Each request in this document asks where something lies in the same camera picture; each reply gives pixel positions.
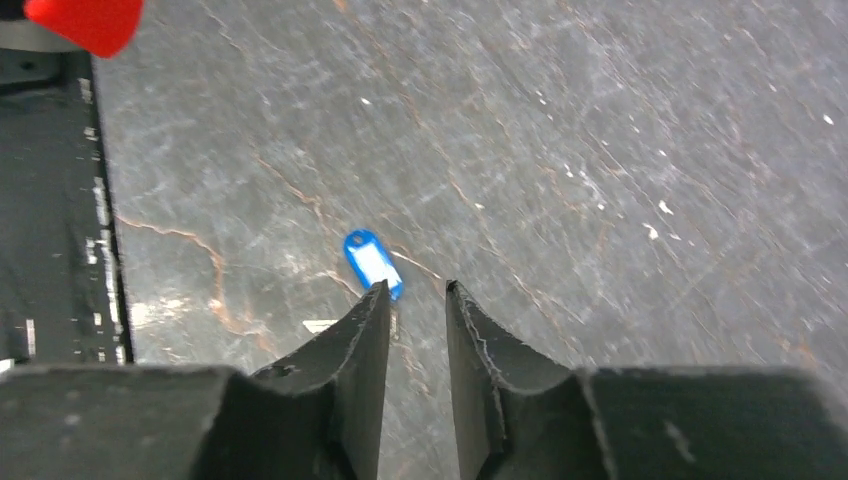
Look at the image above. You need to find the red key tag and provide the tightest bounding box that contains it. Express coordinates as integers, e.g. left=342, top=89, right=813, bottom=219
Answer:
left=23, top=0, right=144, bottom=58

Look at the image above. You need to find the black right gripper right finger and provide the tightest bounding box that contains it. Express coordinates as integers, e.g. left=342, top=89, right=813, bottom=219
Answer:
left=446, top=280, right=847, bottom=479

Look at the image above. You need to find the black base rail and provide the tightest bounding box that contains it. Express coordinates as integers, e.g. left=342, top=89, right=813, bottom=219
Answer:
left=1, top=49, right=135, bottom=369

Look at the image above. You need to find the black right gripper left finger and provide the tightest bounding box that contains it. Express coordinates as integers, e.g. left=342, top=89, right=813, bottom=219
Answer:
left=1, top=282, right=391, bottom=479

